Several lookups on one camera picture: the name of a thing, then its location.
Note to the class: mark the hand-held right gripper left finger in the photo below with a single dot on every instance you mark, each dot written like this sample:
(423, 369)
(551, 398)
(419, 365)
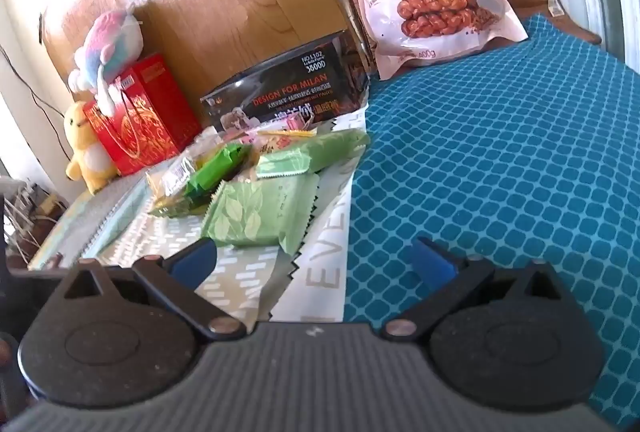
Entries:
(194, 256)

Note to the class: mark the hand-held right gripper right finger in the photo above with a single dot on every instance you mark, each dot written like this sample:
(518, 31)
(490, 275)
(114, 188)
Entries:
(431, 262)

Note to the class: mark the clear yellow snack packet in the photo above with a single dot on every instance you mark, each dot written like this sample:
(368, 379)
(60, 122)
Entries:
(172, 182)

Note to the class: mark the pale green leaf-print snack packet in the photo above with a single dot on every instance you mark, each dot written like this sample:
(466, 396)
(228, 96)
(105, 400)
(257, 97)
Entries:
(260, 212)

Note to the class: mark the bright green snack packet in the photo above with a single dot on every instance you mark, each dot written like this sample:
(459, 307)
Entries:
(217, 172)

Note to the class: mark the pink small snack packet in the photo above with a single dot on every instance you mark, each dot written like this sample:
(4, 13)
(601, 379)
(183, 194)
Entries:
(239, 136)

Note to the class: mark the white red-print snack packet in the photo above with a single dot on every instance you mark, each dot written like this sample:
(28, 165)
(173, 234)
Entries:
(277, 143)

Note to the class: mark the pale green long snack packet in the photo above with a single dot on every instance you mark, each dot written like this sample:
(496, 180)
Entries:
(320, 152)

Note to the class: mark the black tin box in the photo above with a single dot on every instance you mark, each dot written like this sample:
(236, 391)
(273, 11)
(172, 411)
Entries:
(290, 82)

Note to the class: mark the printed bed sheet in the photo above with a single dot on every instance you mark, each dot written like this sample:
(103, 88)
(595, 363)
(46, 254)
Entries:
(150, 237)

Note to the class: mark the teal patterned blanket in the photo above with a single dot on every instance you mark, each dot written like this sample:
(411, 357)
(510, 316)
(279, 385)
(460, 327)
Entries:
(500, 152)

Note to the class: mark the red gift box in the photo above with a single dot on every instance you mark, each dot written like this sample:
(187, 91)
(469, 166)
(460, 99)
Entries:
(145, 117)

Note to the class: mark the yellow plush toy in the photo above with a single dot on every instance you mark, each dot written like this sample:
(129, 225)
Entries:
(87, 147)

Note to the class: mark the power strip with plugs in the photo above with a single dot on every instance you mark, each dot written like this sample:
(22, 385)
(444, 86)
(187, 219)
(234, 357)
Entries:
(30, 217)

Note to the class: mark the pastel plush toy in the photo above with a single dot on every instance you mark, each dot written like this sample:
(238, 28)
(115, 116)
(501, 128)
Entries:
(107, 50)

